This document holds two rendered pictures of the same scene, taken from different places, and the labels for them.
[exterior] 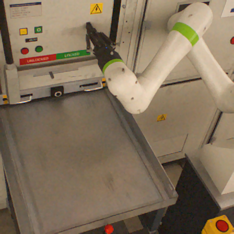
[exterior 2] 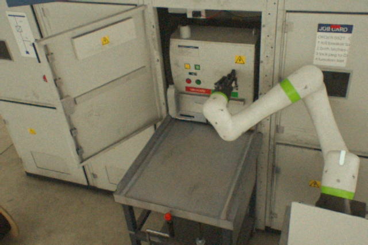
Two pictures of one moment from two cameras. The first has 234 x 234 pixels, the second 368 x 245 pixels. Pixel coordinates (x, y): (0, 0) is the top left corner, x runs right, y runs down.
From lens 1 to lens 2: 1.09 m
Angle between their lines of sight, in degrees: 41
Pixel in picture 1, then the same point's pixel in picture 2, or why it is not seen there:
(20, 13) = (184, 52)
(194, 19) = (296, 76)
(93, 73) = not seen: hidden behind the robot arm
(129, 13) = (267, 69)
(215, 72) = (328, 136)
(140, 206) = (198, 212)
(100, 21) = (244, 71)
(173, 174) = not seen: outside the picture
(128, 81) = (211, 106)
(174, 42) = (272, 91)
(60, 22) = (213, 65)
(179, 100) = not seen: hidden behind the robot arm
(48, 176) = (160, 167)
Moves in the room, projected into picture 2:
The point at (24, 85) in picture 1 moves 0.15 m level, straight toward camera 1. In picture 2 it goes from (189, 108) to (176, 121)
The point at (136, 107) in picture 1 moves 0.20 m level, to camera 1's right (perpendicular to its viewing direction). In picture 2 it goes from (222, 133) to (255, 152)
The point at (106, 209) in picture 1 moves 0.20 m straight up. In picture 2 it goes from (175, 202) to (170, 171)
